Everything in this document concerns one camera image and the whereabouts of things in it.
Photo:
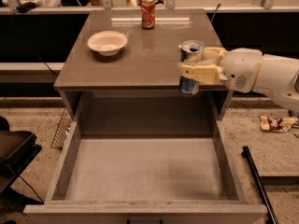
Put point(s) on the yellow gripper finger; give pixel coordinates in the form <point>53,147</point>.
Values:
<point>207,74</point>
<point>214,54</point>

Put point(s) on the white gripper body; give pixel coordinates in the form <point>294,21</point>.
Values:
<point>240,69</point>

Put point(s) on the silver blue redbull can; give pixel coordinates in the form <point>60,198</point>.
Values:
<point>189,49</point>

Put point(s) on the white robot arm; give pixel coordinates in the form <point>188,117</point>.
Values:
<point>276,78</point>

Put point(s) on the orange soda can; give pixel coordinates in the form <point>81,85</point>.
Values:
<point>148,13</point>

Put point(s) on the grey cabinet with glossy top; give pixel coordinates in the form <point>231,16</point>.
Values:
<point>148,61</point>

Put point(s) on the open grey top drawer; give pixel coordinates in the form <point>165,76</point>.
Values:
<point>146,160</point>

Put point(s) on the crumpled snack wrapper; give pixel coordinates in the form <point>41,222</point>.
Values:
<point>276,125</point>

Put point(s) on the white paper bowl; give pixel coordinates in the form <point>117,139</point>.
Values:
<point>107,43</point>

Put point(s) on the black metal pole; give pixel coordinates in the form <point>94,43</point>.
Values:
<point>272,219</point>

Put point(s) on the black tray stand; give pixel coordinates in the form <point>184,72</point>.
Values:
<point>17,150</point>

